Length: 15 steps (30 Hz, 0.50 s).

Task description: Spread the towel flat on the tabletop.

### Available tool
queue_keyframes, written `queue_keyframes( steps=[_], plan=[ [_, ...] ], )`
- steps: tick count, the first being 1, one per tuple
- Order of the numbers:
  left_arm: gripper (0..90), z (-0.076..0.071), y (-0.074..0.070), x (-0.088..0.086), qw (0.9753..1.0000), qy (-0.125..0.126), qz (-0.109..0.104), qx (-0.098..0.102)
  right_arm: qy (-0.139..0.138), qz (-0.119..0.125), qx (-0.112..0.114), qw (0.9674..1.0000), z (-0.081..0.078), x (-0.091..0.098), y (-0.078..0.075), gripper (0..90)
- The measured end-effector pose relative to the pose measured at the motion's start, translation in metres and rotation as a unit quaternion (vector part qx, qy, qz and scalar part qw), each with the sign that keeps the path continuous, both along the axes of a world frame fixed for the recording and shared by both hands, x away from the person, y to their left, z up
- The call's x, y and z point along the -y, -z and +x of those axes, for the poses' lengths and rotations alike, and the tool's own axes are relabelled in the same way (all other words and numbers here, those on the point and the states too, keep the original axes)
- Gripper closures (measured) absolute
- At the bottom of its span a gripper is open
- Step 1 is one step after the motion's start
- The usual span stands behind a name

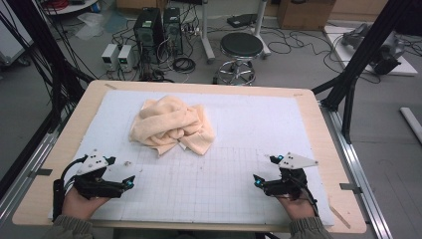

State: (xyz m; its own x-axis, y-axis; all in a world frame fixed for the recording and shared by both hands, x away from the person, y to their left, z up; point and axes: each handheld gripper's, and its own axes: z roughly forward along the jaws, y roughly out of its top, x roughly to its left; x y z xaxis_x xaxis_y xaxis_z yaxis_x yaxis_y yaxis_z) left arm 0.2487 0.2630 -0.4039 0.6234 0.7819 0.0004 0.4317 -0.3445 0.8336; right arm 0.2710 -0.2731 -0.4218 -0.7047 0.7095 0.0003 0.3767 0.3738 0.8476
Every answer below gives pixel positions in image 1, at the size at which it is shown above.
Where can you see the white metal stand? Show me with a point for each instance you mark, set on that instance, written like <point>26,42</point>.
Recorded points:
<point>207,43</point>

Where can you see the white foam mat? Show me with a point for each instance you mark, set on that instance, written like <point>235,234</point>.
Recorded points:
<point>232,132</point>

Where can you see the slim black computer tower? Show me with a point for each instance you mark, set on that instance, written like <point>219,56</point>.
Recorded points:
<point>172,30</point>

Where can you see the cream towel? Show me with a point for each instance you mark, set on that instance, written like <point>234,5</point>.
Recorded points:
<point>170,124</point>

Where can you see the person's right hand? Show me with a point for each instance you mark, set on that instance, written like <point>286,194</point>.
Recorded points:
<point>298,208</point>

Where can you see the large black computer tower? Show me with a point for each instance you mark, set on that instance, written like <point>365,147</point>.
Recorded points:
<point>147,30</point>

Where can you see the white power supply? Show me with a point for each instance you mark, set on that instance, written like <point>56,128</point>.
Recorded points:
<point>109,57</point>
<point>125,58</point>

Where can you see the white board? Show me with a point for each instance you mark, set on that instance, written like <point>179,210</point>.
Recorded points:
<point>338,49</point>

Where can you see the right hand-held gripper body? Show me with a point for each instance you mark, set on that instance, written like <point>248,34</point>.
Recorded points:
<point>288,186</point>

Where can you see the black round stool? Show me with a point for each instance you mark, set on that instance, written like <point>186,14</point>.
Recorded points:
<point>241,44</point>

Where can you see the thin wooden strip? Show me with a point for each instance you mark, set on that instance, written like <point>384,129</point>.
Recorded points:
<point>340,217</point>

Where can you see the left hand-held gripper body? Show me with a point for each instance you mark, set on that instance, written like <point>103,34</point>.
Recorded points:
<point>91,186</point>

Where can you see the aluminium rail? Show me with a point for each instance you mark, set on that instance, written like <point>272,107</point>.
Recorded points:
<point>351,159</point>
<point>38,152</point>

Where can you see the person's left hand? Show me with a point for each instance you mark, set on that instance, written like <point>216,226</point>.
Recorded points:
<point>79,206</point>

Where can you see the cardboard box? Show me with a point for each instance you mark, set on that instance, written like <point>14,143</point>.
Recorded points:
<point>305,15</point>

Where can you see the clear plastic sheet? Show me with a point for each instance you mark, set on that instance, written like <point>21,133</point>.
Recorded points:
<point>91,25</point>

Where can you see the white tube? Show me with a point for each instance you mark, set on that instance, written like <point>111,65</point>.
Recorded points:
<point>411,122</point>

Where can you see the black metal frame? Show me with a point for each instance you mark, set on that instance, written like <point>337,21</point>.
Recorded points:
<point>365,49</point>

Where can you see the flat black device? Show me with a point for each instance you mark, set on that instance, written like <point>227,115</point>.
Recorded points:
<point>242,20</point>

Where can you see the round white table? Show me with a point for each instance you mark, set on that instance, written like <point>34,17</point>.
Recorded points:
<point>74,7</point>

